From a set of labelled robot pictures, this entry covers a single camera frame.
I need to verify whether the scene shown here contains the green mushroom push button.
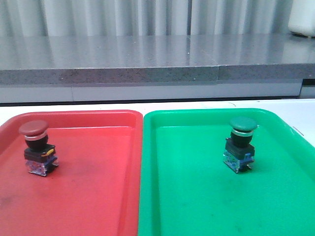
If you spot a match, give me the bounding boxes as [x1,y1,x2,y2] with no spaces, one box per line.
[223,117,258,173]

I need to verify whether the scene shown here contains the red mushroom push button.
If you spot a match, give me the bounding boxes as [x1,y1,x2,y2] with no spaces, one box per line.
[19,120,59,177]

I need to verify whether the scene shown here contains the green plastic tray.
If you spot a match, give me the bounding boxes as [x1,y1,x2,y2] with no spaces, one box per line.
[138,109,315,236]

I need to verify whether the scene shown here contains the red plastic tray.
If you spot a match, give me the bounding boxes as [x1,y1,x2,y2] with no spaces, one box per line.
[0,110,143,236]

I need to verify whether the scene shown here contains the grey stone platform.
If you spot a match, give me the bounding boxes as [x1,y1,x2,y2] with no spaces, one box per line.
[0,33,315,104]

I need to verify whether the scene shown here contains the grey pleated curtain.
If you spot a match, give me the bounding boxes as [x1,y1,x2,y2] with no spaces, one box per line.
[0,0,292,36]

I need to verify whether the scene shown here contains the white container in background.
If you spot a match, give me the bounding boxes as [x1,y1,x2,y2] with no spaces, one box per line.
[288,0,315,37]

